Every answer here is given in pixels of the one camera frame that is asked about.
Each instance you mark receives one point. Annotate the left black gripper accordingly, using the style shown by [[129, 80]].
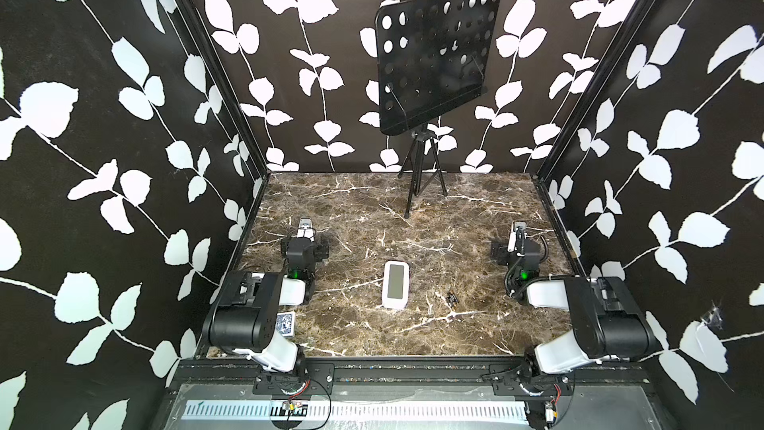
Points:
[[304, 241]]

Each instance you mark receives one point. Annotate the black gold AAA battery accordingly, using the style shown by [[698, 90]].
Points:
[[452, 299]]

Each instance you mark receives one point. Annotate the white digital alarm clock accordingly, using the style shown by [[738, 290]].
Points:
[[396, 284]]

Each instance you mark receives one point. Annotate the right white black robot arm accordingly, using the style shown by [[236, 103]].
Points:
[[606, 322]]

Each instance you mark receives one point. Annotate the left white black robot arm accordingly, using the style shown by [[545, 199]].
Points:
[[243, 319]]

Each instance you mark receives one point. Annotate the blue playing card deck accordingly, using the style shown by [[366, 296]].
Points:
[[286, 324]]

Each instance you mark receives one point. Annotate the black perforated music stand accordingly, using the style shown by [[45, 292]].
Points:
[[432, 57]]

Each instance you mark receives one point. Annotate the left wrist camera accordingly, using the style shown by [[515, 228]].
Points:
[[305, 229]]

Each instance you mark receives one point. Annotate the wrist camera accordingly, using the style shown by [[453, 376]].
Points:
[[305, 229], [518, 237]]

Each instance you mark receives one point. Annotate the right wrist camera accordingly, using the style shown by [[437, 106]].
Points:
[[518, 237]]

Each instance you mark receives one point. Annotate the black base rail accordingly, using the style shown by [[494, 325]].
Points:
[[505, 375]]

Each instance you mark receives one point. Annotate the white slotted cable duct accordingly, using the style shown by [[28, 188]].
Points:
[[511, 412]]

